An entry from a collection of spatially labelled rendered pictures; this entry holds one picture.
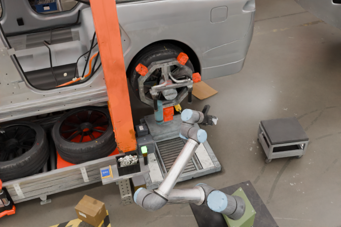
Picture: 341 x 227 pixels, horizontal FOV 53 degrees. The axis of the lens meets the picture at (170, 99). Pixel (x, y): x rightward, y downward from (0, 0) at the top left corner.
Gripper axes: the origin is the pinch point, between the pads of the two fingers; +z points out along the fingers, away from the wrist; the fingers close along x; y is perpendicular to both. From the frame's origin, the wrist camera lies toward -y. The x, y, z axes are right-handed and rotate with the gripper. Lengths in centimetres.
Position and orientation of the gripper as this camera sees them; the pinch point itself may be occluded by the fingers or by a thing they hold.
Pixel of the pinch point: (216, 118)
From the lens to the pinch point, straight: 279.6
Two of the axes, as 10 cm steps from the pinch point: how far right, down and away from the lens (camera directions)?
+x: 6.9, -1.2, -7.2
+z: 7.2, 1.8, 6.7
